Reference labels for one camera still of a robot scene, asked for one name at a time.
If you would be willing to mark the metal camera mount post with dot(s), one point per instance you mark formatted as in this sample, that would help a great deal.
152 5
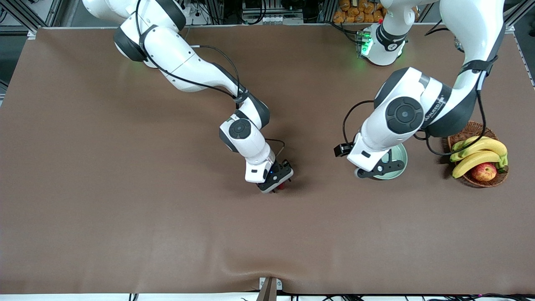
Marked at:
269 290

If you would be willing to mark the aluminium frame profile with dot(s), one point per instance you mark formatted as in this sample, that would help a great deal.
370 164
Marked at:
514 21
25 16

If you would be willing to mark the white power strip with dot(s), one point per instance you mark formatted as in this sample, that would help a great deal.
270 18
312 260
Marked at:
200 19

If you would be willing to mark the brown table cloth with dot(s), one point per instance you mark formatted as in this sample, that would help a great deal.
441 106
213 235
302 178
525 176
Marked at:
250 230

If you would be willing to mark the brown wicker basket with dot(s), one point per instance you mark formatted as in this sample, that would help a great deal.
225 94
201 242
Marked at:
476 183

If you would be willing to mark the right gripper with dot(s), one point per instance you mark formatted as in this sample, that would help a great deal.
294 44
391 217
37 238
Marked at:
285 166

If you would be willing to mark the light green plate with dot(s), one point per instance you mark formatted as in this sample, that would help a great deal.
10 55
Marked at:
399 155

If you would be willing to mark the small greenish yellow banana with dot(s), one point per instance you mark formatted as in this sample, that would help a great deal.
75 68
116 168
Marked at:
459 145

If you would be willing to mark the pile of orange buns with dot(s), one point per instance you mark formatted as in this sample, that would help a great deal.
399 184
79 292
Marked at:
355 12

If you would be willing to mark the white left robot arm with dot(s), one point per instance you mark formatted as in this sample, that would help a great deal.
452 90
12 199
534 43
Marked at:
401 115

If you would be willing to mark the red yellow apple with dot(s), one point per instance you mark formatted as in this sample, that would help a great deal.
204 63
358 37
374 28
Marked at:
484 172

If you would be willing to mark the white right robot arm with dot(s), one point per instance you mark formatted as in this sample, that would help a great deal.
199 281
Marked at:
179 58

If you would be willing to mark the white connector strip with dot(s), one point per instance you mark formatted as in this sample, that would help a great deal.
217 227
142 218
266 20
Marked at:
271 19

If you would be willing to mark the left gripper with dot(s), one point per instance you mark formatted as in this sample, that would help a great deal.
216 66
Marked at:
342 149

